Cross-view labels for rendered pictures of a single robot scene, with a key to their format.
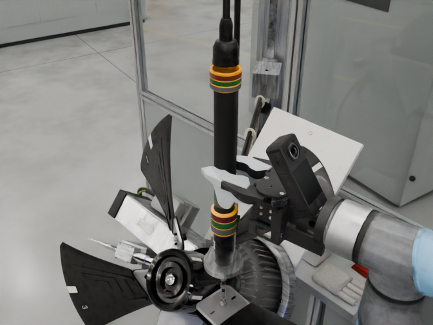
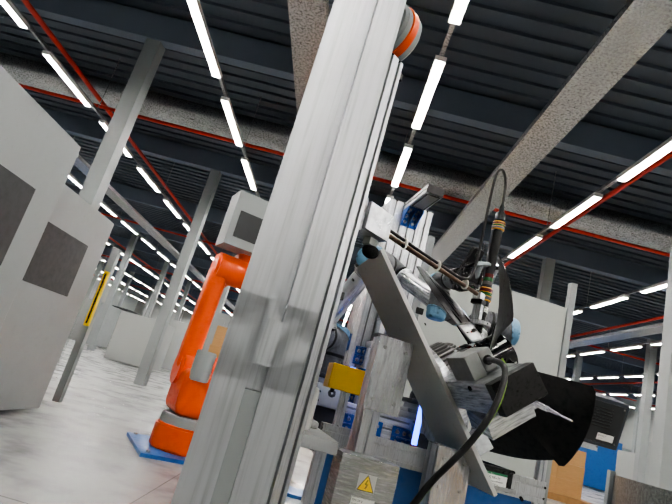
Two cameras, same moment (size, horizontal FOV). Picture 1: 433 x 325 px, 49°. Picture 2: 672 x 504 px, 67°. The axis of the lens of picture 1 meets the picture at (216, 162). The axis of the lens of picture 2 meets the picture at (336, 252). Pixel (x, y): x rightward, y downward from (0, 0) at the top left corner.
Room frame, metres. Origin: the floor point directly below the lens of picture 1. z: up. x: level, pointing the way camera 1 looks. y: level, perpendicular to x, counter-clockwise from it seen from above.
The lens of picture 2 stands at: (2.24, 0.51, 0.97)
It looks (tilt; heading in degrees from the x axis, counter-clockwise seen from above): 15 degrees up; 215
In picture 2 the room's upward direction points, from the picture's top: 16 degrees clockwise
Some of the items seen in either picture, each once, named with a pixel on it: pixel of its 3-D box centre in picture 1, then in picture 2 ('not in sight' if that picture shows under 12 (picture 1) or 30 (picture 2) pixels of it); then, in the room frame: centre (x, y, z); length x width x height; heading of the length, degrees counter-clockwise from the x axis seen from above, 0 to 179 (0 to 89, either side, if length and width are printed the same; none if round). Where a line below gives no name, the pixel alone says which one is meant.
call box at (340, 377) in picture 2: not in sight; (348, 381); (0.55, -0.47, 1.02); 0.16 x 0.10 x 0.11; 133
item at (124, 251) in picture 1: (127, 253); not in sight; (0.87, 0.22, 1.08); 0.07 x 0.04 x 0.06; 54
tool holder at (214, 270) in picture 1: (224, 240); (480, 310); (0.62, -0.01, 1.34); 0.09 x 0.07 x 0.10; 168
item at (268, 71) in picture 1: (267, 78); (367, 221); (1.23, -0.14, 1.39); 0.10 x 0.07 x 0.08; 168
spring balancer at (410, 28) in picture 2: not in sight; (391, 35); (1.32, -0.16, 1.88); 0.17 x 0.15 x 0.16; 43
